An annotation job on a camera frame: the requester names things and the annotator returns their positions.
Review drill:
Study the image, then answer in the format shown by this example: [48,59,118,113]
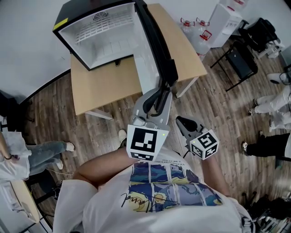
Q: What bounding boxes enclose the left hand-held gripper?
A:
[126,87,173,162]

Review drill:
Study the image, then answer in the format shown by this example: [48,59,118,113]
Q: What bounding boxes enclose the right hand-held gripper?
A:
[176,116,220,161]

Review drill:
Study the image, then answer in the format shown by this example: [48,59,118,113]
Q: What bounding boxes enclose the black mini fridge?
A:
[52,0,179,97]

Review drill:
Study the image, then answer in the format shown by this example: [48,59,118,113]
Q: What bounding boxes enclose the person's right forearm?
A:
[201,157,230,197]

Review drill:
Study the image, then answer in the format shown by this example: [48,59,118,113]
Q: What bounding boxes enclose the person's left forearm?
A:
[73,149,140,191]

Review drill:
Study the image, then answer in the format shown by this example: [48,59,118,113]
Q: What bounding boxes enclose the person's left shoe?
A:
[118,129,128,147]

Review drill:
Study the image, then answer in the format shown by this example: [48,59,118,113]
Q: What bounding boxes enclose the light wooden table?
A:
[70,3,208,120]

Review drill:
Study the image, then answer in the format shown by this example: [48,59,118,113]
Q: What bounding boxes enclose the clear water jug red cap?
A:
[195,17,210,32]
[196,30,213,55]
[181,17,196,35]

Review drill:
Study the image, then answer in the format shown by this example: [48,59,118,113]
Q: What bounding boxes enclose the black folding chair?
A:
[210,41,259,92]

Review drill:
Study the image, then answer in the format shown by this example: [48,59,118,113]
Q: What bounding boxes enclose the white water dispenser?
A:
[208,3,243,48]

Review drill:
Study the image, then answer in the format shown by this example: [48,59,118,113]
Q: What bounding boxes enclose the person's white printed t-shirt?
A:
[52,145,255,233]

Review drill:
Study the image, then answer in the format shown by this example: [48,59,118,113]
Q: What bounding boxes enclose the black equipment pile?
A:
[241,191,291,233]

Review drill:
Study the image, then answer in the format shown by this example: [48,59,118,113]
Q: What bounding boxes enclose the black mesh office chair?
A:
[238,18,280,53]

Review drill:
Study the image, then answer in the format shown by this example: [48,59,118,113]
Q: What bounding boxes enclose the clear dispenser water bottle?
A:
[225,0,250,14]

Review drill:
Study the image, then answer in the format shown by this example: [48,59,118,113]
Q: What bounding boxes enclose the wooden desk black legs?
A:
[0,179,42,233]

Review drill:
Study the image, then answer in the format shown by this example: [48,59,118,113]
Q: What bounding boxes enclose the white floor cable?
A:
[45,167,74,176]

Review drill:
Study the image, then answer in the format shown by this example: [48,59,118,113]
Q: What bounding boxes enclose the tangled black cables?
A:
[51,179,64,199]

